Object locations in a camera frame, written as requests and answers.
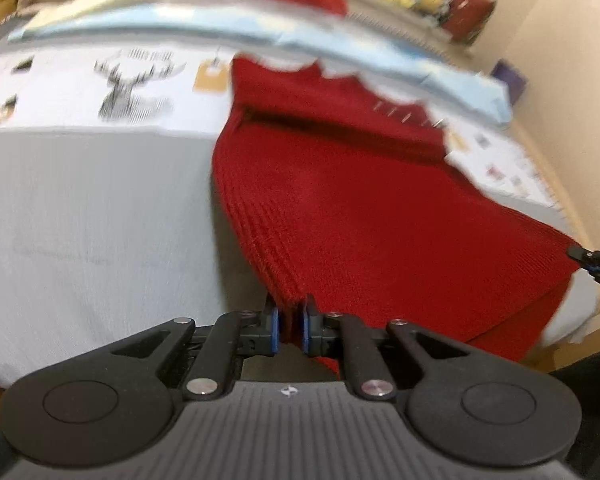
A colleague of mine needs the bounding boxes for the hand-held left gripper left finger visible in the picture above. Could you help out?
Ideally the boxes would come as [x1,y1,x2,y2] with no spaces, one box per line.
[111,294,281,402]

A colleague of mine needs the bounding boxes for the white patterned bed sheet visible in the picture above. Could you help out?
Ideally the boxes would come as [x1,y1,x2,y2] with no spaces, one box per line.
[0,20,600,391]

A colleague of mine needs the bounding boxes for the red bag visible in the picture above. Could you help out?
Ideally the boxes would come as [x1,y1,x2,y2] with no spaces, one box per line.
[440,0,496,44]

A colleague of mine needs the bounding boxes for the wooden bed rail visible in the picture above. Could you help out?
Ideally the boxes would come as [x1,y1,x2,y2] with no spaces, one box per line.
[480,50,600,361]

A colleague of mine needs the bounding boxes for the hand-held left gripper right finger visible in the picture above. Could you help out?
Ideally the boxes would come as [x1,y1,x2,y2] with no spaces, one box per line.
[300,294,468,401]

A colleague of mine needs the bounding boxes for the deer printed bed sheet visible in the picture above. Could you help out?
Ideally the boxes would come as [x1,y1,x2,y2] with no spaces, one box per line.
[0,37,561,208]

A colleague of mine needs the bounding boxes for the red knit sweater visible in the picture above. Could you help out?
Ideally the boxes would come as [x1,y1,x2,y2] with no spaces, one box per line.
[211,55,581,376]

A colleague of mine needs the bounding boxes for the light blue sheet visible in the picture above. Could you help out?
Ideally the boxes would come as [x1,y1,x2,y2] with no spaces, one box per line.
[7,0,513,126]

